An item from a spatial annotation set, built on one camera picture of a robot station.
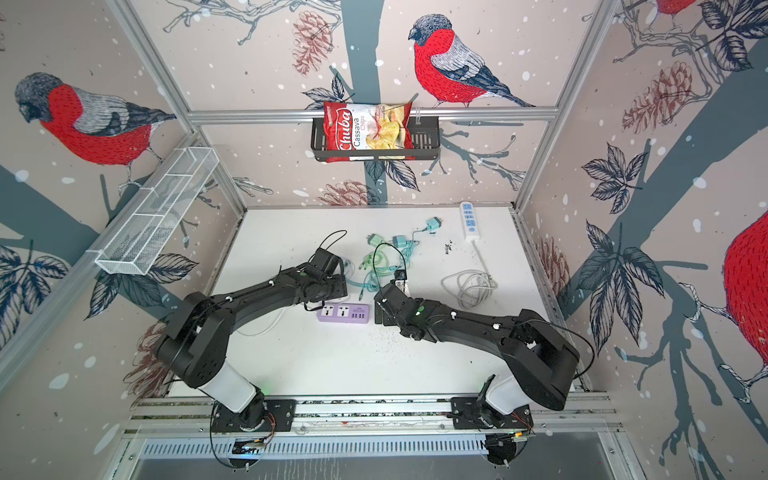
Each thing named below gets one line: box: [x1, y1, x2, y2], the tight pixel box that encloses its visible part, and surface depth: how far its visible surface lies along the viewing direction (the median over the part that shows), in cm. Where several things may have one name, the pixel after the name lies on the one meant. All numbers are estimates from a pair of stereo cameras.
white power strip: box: [460, 201, 480, 241], surface depth 114 cm
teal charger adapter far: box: [426, 216, 443, 230], surface depth 116 cm
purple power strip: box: [317, 303, 371, 323], surface depth 91 cm
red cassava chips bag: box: [323, 101, 416, 163], surface depth 90 cm
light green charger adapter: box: [366, 233, 383, 247], surface depth 112 cm
